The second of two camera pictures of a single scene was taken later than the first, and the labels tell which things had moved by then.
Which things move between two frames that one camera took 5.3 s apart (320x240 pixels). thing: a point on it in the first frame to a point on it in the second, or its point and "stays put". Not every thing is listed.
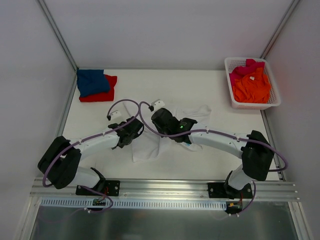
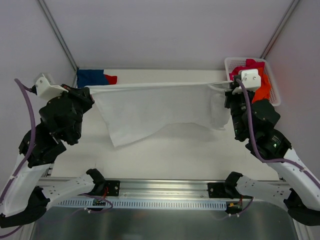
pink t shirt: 238,72 stays put
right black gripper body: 160,119 to 231,93
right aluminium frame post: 279,29 stays put
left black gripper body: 136,125 to 81,92
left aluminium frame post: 55,30 stays put
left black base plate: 109,188 stays put
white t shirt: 174,123 to 129,110
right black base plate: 223,190 stays put
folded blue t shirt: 91,81 stays put
